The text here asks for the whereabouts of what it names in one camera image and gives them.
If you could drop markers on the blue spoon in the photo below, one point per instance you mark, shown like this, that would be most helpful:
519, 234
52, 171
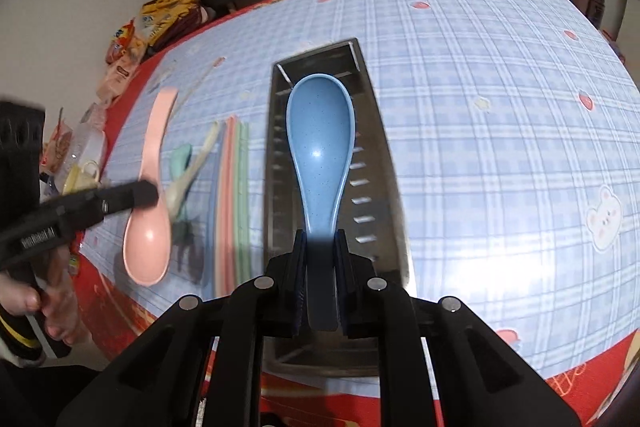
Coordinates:
320, 132

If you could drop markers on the clear plastic container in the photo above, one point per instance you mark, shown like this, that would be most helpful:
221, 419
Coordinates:
87, 142

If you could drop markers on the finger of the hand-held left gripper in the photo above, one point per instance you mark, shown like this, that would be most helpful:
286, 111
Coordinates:
125, 199

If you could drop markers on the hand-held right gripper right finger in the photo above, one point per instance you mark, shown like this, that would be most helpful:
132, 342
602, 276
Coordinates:
341, 259

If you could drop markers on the pale snack bag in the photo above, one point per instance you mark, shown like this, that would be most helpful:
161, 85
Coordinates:
117, 79

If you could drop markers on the metal utensil tray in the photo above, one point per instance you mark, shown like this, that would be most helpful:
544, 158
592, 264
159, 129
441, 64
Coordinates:
380, 157

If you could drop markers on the blue chopstick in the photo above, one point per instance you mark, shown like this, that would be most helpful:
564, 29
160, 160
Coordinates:
217, 217

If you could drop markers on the yellow cup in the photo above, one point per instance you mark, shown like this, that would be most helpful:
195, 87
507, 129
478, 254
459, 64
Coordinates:
80, 179

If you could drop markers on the blue plaid tablecloth red border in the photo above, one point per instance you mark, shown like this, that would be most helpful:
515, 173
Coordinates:
475, 107

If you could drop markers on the person's left hand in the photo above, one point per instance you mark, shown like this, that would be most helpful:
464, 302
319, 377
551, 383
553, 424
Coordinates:
62, 302

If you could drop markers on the pink spoon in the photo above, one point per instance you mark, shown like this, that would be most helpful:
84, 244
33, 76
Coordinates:
147, 242

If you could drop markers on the green spoon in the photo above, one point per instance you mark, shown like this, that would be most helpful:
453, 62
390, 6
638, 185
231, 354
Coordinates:
181, 157

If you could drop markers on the green packet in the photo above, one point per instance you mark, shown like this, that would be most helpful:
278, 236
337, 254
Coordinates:
75, 263

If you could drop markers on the orange snack bag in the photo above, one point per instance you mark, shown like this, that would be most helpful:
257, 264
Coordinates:
122, 42

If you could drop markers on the yellow snack bag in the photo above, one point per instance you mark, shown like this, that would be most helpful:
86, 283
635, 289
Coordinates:
165, 17

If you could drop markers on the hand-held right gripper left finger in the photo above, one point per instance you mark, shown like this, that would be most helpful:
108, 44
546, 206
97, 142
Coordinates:
298, 259

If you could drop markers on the green chopstick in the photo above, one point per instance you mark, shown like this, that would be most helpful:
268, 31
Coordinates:
243, 207

